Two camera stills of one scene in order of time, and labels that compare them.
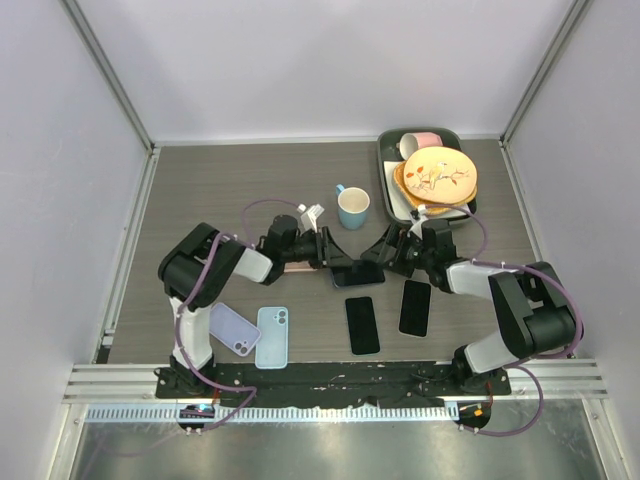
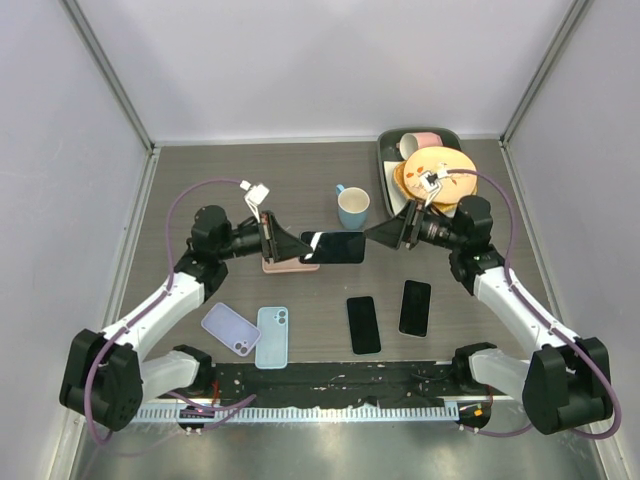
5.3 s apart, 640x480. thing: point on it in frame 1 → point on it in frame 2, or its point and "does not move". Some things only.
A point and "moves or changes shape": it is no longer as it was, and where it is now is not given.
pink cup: (411, 142) does not move
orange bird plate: (441, 175) does not move
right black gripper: (397, 238) → (404, 228)
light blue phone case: (271, 349) does not move
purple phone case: (232, 329) does not move
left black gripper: (326, 251) → (276, 243)
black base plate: (385, 384) does not move
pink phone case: (292, 267) does not move
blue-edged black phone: (353, 276) moves or changes shape
